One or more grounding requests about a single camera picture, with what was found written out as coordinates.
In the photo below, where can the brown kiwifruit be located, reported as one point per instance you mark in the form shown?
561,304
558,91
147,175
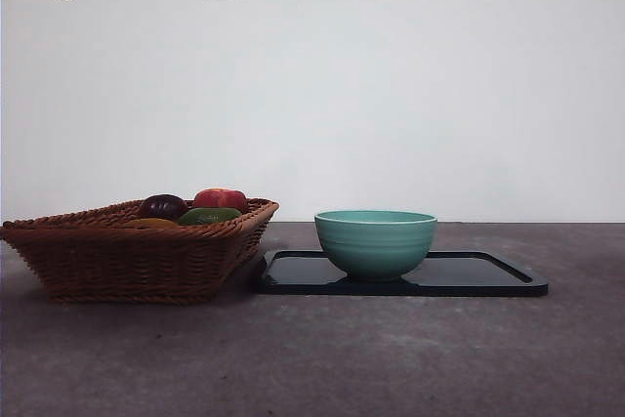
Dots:
151,224

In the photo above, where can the teal ribbed bowl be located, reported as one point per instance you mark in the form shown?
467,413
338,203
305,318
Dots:
376,246

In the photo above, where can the dark purple fruit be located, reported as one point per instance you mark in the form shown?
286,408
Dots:
163,206

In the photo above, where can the red apple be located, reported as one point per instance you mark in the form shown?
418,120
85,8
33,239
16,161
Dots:
220,199

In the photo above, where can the green fruit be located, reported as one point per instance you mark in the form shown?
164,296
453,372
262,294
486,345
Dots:
207,217

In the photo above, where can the brown wicker basket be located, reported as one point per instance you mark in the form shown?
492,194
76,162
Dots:
122,261

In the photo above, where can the dark rectangular tray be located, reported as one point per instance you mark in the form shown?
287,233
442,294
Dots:
464,273

